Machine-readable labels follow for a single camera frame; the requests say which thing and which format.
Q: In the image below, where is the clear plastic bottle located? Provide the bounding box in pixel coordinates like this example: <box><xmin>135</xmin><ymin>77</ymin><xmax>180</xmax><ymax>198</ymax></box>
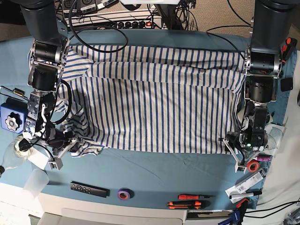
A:
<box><xmin>0</xmin><ymin>135</ymin><xmax>31</xmax><ymax>176</ymax></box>

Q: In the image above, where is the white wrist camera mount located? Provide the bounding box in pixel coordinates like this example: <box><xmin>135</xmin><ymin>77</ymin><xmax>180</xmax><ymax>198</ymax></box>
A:
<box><xmin>48</xmin><ymin>138</ymin><xmax>78</xmax><ymax>171</ymax></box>
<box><xmin>220</xmin><ymin>138</ymin><xmax>267</xmax><ymax>173</ymax></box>

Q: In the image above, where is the translucent plastic cup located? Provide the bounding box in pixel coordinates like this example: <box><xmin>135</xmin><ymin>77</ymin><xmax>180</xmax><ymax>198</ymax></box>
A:
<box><xmin>23</xmin><ymin>169</ymin><xmax>49</xmax><ymax>199</ymax></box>

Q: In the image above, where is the blue black clamp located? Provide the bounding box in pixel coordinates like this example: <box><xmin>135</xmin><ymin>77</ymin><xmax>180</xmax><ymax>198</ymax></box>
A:
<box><xmin>218</xmin><ymin>198</ymin><xmax>249</xmax><ymax>225</ymax></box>

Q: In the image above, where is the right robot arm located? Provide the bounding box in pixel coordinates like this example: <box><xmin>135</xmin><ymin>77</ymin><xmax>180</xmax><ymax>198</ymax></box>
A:
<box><xmin>16</xmin><ymin>0</ymin><xmax>72</xmax><ymax>151</ymax></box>

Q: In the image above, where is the orange black clamp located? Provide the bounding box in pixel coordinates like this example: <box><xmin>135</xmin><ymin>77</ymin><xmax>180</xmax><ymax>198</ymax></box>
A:
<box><xmin>281</xmin><ymin>37</ymin><xmax>298</xmax><ymax>63</ymax></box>

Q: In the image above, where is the black remote control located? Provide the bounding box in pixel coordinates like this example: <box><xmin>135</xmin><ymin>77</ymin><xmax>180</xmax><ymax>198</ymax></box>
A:
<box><xmin>70</xmin><ymin>181</ymin><xmax>110</xmax><ymax>198</ymax></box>

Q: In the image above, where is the small black box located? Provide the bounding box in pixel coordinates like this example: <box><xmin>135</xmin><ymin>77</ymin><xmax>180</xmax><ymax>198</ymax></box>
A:
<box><xmin>280</xmin><ymin>77</ymin><xmax>293</xmax><ymax>92</ymax></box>

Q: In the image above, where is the black marker pen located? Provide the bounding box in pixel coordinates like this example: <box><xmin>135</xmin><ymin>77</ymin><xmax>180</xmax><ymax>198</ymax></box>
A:
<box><xmin>229</xmin><ymin>191</ymin><xmax>262</xmax><ymax>200</ymax></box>

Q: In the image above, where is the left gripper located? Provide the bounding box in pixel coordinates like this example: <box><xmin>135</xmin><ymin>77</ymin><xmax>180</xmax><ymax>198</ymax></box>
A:
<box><xmin>226</xmin><ymin>131</ymin><xmax>267</xmax><ymax>152</ymax></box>

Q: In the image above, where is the orange utility knife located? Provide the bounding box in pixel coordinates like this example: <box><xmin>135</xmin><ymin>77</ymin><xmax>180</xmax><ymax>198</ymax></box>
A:
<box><xmin>166</xmin><ymin>200</ymin><xmax>206</xmax><ymax>210</ymax></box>

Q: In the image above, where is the black power strip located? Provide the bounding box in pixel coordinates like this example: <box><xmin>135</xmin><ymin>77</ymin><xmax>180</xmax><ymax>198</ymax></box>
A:
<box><xmin>102</xmin><ymin>21</ymin><xmax>154</xmax><ymax>29</ymax></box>

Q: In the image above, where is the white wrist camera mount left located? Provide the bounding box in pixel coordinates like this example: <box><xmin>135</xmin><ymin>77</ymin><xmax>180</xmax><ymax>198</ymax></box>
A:
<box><xmin>220</xmin><ymin>138</ymin><xmax>267</xmax><ymax>173</ymax></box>

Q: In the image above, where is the leaf pattern card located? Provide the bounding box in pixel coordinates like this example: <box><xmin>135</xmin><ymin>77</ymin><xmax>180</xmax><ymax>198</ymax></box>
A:
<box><xmin>265</xmin><ymin>124</ymin><xmax>286</xmax><ymax>150</ymax></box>

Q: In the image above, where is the purple tape roll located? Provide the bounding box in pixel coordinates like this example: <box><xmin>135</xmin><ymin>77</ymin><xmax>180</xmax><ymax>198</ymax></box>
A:
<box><xmin>117</xmin><ymin>188</ymin><xmax>134</xmax><ymax>201</ymax></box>

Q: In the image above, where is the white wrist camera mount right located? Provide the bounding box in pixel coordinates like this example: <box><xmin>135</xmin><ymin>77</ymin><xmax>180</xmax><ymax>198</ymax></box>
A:
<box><xmin>48</xmin><ymin>138</ymin><xmax>78</xmax><ymax>171</ymax></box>

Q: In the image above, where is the small purple tube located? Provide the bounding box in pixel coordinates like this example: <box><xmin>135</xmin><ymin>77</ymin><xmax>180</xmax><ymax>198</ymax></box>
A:
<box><xmin>254</xmin><ymin>155</ymin><xmax>272</xmax><ymax>162</ymax></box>

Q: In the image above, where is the teal table cloth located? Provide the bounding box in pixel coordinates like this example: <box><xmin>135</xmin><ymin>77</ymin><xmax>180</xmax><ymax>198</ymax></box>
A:
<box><xmin>0</xmin><ymin>30</ymin><xmax>300</xmax><ymax>210</ymax></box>

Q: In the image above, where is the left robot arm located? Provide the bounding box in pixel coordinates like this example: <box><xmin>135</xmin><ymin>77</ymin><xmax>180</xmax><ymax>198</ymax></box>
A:
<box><xmin>226</xmin><ymin>0</ymin><xmax>300</xmax><ymax>152</ymax></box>

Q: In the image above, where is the blue box with knob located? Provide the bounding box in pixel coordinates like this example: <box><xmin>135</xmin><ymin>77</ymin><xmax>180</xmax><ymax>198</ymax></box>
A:
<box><xmin>0</xmin><ymin>97</ymin><xmax>28</xmax><ymax>134</ymax></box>

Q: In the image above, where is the red screwdriver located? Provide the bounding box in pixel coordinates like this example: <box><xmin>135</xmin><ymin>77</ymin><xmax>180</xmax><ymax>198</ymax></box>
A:
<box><xmin>178</xmin><ymin>194</ymin><xmax>214</xmax><ymax>200</ymax></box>

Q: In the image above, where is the blue white striped T-shirt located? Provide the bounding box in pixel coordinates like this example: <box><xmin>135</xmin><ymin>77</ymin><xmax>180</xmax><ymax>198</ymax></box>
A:
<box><xmin>62</xmin><ymin>45</ymin><xmax>245</xmax><ymax>158</ymax></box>

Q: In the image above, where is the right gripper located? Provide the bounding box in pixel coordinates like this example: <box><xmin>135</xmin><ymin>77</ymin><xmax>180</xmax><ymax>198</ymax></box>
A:
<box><xmin>44</xmin><ymin>128</ymin><xmax>75</xmax><ymax>149</ymax></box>

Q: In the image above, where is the orange tape roll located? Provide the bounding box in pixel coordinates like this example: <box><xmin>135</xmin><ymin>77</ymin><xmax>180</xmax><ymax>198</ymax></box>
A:
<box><xmin>247</xmin><ymin>160</ymin><xmax>260</xmax><ymax>173</ymax></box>

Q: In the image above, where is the white packaged item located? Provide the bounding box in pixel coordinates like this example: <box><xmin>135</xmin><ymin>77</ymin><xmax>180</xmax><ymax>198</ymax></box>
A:
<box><xmin>225</xmin><ymin>169</ymin><xmax>266</xmax><ymax>197</ymax></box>

